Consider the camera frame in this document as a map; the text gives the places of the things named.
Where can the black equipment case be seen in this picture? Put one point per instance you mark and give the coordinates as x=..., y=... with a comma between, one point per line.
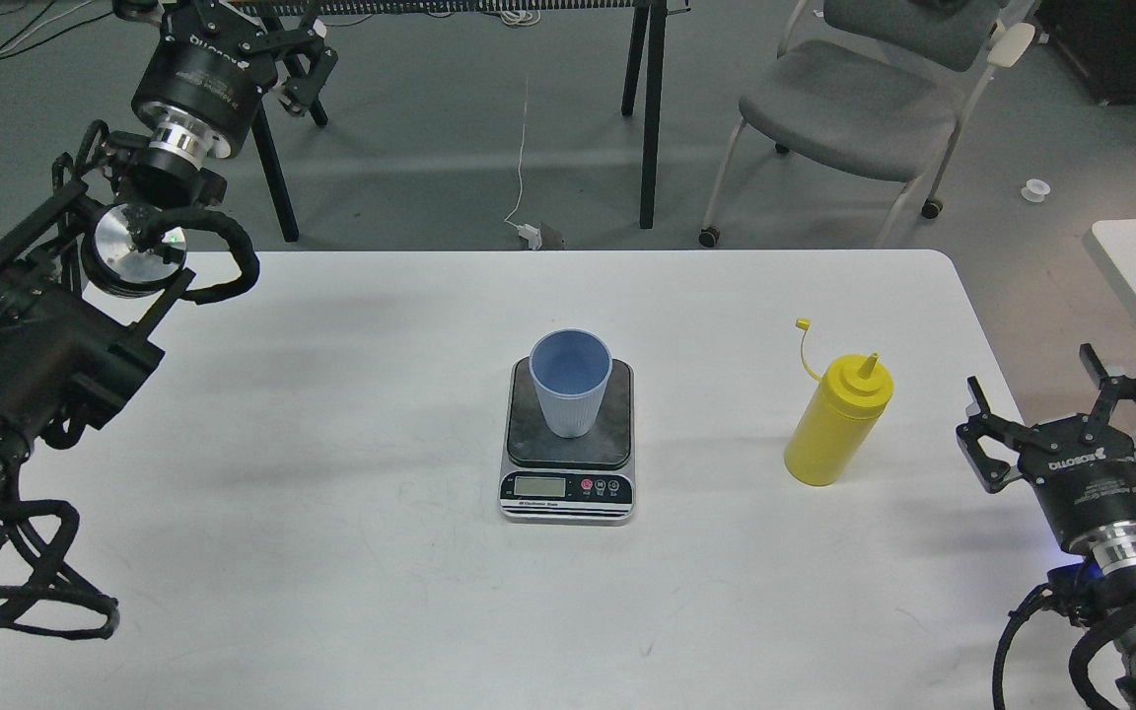
x=1098, y=40

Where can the blue ribbed plastic cup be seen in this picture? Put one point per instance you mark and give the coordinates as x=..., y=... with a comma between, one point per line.
x=570, y=370

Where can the digital kitchen scale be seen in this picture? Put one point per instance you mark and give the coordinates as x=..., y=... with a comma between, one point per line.
x=590, y=480

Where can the black-legged table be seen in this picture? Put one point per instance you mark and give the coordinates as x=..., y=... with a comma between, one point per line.
x=452, y=124

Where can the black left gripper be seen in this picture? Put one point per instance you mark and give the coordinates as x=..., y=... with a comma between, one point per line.
x=203, y=85

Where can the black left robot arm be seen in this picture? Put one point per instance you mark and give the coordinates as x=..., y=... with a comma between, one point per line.
x=132, y=226

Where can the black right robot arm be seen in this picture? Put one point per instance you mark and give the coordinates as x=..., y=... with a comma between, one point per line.
x=1103, y=607

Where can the yellow squeeze bottle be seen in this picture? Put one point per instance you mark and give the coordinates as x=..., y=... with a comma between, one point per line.
x=851, y=395

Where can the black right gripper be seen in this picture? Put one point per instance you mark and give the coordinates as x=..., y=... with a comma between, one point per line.
x=1096, y=483

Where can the grey office chair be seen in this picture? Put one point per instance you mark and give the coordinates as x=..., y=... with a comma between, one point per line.
x=866, y=116

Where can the small white spool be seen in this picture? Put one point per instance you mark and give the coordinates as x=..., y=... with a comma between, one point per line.
x=1035, y=190

